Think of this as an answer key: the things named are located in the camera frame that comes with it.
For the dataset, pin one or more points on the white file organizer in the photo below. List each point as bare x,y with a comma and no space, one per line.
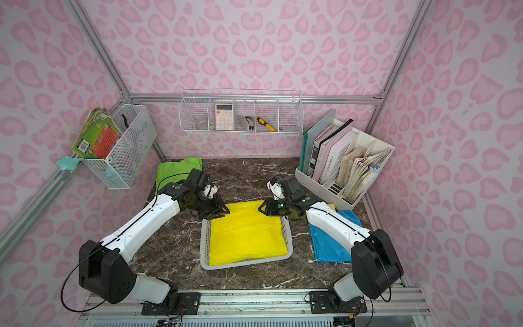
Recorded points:
359,168

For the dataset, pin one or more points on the golden yellow raincoat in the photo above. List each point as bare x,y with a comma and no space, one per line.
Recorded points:
245,234

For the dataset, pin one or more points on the white plastic basket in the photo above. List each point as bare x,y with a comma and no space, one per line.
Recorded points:
205,240

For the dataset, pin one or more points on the pink binder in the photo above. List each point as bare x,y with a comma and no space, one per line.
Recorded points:
328,150

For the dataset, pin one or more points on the green and red booklet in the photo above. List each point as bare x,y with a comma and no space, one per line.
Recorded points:
98,136

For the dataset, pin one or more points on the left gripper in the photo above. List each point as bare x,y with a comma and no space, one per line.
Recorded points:
216,205

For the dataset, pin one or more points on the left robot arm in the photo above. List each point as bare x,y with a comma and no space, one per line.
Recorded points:
104,265

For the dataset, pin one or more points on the yellow utility knife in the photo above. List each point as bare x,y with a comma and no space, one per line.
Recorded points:
265,124

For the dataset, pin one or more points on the blue raincoat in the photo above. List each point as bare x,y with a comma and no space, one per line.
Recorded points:
327,248

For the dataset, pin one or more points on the green folder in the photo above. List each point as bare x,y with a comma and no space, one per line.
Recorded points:
308,139

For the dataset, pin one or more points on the green raincoat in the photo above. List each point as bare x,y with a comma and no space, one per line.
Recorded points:
171,172

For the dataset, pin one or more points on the mint green wall hook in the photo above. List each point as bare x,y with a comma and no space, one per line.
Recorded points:
68,163

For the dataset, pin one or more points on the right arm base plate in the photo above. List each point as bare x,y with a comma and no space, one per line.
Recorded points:
328,302

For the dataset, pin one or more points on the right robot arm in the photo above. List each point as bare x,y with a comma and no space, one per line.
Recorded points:
375,265

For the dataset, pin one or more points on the white wire wall shelf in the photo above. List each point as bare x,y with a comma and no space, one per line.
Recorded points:
281,109

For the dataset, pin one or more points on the silver stapler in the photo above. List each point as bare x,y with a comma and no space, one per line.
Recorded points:
247,123

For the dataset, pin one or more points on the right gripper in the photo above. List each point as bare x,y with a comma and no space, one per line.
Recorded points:
271,205

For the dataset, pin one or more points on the pink calculator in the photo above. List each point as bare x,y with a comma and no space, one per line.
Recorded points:
224,117

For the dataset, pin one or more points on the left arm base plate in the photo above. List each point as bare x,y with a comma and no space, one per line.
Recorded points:
188,304

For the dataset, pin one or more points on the white mesh wall basket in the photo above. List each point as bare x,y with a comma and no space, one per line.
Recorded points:
123,162

